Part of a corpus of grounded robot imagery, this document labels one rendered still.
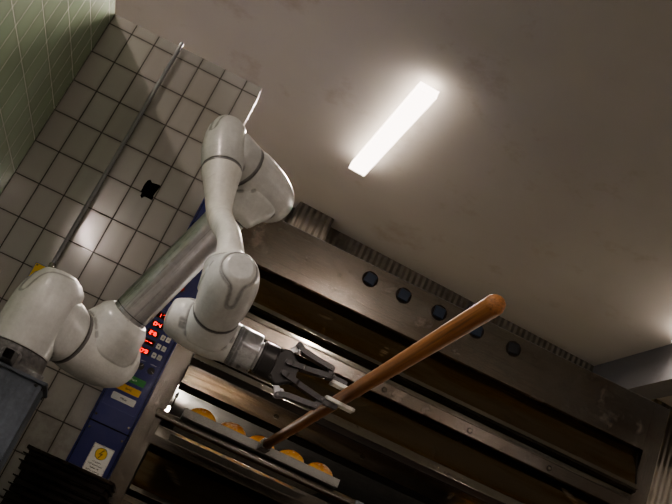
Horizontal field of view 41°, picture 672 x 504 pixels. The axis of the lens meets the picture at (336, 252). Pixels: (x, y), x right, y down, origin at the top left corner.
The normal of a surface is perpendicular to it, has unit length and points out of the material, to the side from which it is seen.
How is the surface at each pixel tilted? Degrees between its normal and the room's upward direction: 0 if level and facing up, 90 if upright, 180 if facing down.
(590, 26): 180
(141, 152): 90
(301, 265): 90
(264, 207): 125
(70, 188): 90
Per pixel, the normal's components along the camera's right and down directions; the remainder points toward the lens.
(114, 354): 0.53, 0.41
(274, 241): 0.24, -0.31
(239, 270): 0.38, -0.47
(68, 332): 0.79, 0.12
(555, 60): -0.37, 0.85
